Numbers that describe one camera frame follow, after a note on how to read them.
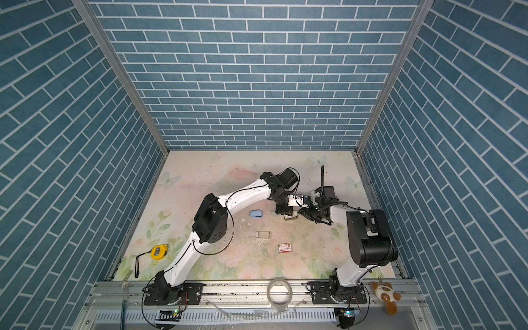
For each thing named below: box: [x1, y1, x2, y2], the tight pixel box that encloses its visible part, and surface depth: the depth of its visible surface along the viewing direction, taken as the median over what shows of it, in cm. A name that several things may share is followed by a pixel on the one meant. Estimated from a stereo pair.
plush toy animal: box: [370, 276, 401, 316], surface depth 72 cm
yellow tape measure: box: [150, 244, 169, 260], surface depth 84 cm
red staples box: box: [278, 242, 293, 253], surface depth 86 cm
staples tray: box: [255, 231, 272, 239], surface depth 90 cm
